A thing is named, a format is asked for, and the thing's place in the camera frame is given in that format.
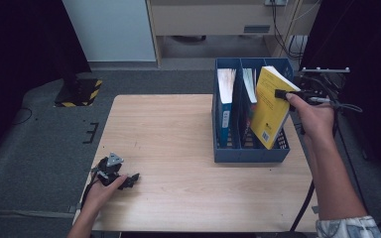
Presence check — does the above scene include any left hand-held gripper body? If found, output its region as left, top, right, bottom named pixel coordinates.
left=91, top=152, right=125, bottom=186

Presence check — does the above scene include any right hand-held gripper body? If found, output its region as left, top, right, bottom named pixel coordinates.
left=294, top=66, right=351, bottom=107

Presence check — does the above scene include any yellow book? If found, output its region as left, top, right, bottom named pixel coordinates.
left=250, top=64, right=302, bottom=151

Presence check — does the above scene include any teal illustrated book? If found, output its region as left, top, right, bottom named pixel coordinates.
left=239, top=67, right=260, bottom=149

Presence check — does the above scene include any blue book with white label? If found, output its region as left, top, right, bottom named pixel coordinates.
left=216, top=67, right=238, bottom=149

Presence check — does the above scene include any blue plastic file rack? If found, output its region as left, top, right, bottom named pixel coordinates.
left=212, top=58, right=295, bottom=164

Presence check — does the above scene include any person's left hand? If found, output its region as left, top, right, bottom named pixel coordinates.
left=82, top=175, right=129, bottom=213

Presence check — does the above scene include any person's right hand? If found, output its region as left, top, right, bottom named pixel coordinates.
left=285, top=91, right=336, bottom=144

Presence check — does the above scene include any black curtain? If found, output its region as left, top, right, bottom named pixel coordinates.
left=299, top=0, right=381, bottom=186
left=0, top=0, right=92, bottom=167

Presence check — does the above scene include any black striped stand base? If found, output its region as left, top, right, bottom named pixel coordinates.
left=53, top=78, right=103, bottom=108

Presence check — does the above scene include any beige desk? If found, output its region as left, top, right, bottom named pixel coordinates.
left=145, top=0, right=321, bottom=67

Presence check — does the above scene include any white panel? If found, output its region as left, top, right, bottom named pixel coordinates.
left=62, top=0, right=157, bottom=62

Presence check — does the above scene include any light patterned sleeve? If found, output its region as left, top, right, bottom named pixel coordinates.
left=316, top=215, right=381, bottom=238

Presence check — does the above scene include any left hand-held gripper cable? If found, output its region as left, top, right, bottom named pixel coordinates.
left=80, top=165, right=101, bottom=206

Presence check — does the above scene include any hand-held gripper cable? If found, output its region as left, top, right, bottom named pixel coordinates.
left=289, top=75, right=364, bottom=232
left=80, top=165, right=101, bottom=206

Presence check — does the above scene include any bundle of hanging cables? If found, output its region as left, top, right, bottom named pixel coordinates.
left=270, top=0, right=310, bottom=62

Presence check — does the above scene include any right hand-held gripper cable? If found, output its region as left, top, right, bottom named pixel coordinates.
left=289, top=75, right=364, bottom=232

